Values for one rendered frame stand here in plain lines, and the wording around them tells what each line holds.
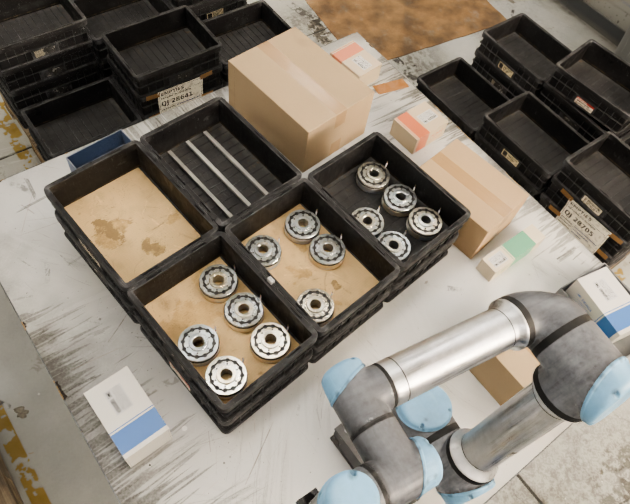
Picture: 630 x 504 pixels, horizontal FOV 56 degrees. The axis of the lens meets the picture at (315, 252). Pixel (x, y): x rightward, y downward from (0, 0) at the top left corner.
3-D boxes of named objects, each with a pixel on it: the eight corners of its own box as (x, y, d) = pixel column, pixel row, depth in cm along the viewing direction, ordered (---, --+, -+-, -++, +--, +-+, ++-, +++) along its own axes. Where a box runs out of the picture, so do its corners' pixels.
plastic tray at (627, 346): (657, 337, 184) (667, 331, 179) (613, 367, 177) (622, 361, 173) (596, 270, 195) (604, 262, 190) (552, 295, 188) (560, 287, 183)
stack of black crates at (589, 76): (615, 160, 299) (671, 92, 260) (572, 188, 286) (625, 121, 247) (552, 107, 315) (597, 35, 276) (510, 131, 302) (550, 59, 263)
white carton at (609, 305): (633, 333, 183) (650, 320, 176) (604, 347, 179) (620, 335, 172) (591, 280, 192) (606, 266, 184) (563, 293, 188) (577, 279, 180)
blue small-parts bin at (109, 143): (124, 143, 201) (121, 128, 195) (150, 170, 196) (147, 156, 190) (70, 171, 192) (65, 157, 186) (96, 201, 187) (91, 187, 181)
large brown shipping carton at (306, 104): (364, 133, 215) (374, 91, 198) (302, 173, 202) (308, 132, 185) (290, 70, 228) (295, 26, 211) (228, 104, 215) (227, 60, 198)
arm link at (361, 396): (558, 256, 107) (322, 362, 88) (600, 305, 102) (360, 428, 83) (529, 289, 116) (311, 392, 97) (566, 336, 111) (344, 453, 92)
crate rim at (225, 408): (319, 339, 149) (321, 335, 147) (223, 416, 136) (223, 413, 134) (221, 233, 162) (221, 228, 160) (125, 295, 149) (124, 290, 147)
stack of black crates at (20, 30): (79, 61, 295) (56, -21, 257) (108, 99, 284) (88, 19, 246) (-2, 91, 279) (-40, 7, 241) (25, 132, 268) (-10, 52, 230)
